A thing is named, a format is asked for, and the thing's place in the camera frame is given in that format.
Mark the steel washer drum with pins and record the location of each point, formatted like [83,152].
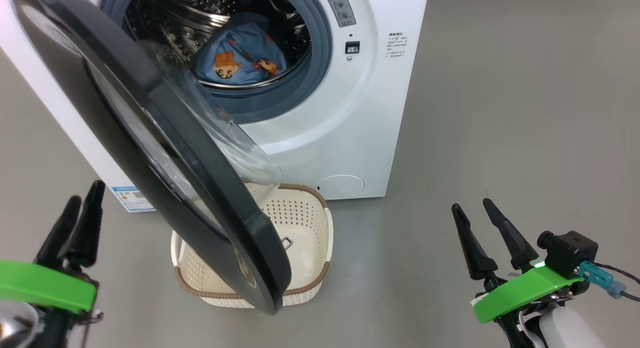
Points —
[200,8]

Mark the round white filter cover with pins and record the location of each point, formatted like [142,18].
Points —
[341,186]

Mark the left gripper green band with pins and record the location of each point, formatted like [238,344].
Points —
[45,285]

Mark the black door latch socket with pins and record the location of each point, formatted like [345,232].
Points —
[352,47]

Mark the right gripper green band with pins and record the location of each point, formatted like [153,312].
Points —
[525,293]

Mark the cream perforated laundry basket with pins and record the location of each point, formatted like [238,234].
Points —
[306,223]

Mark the grey instruction sticker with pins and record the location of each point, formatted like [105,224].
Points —
[341,8]

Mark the blue energy label sticker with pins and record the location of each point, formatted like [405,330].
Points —
[131,200]

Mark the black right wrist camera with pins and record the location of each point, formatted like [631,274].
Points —
[570,250]

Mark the white front-load washing machine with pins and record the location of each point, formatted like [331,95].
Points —
[350,138]

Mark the black round glass washer door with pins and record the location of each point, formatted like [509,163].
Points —
[200,188]

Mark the blue garment with orange print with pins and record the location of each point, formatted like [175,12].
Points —
[245,46]

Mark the grey rubber door gasket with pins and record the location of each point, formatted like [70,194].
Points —
[315,63]

